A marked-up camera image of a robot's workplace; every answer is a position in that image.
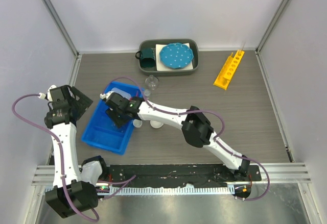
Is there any white squeeze bottle red cap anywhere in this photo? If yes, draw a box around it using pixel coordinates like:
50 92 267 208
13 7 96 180
110 86 141 100

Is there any small clear glass flask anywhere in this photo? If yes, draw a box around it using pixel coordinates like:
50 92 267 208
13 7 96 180
143 89 151 100

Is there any blue plastic divided bin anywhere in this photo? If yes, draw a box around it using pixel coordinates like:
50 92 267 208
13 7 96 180
81 81 146 156

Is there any clear round glass flask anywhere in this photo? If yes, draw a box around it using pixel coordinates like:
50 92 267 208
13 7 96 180
145 75 159 90

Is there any yellow test tube rack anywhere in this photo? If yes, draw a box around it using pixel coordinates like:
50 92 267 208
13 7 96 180
213 49 245 90

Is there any clear glass test tube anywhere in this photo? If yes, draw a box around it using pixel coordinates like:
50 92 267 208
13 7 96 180
239 40 246 55

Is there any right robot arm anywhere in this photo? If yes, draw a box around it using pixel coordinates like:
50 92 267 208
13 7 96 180
100 91 250 181

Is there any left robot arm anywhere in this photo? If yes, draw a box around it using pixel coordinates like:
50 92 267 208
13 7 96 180
44 85 109 218

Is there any white evaporating dish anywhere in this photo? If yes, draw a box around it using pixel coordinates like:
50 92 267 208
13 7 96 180
150 120 164 129

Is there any white square paper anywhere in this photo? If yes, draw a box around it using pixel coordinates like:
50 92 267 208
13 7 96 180
155 39 198 72

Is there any dark green mug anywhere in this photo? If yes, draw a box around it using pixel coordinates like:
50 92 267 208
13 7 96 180
135 48 156 68

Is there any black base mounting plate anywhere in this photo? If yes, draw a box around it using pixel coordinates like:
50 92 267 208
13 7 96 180
98 164 262 188

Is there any grey plastic tray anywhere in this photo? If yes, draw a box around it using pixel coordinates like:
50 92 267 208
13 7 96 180
137 39 199 76

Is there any blue dotted plate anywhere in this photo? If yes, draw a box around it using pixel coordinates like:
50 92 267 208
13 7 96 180
159 42 194 71

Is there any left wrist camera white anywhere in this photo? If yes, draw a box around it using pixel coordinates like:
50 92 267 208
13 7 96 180
37 85 57 102

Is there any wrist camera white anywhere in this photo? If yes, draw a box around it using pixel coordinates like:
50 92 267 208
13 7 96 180
100 91 114 103
37 85 57 102

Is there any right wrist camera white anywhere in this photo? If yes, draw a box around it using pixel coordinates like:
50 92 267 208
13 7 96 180
100 91 114 103

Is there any white slotted cable duct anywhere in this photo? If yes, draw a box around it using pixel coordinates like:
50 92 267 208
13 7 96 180
43 185 236 196

